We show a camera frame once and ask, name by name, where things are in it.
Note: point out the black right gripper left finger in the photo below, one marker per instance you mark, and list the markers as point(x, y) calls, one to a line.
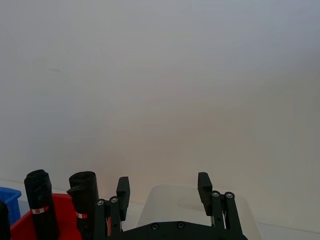
point(123, 197)

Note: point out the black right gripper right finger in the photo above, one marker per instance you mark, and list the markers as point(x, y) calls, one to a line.
point(205, 193)

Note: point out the black bag roll, red label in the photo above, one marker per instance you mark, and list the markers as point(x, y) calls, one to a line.
point(41, 195)
point(83, 195)
point(3, 222)

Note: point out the translucent white plastic bin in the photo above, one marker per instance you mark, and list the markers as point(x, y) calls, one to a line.
point(165, 205)

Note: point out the red plastic bin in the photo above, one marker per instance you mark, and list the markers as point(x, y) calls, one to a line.
point(65, 225)

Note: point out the blue plastic bin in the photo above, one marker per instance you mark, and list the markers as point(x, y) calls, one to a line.
point(11, 202)

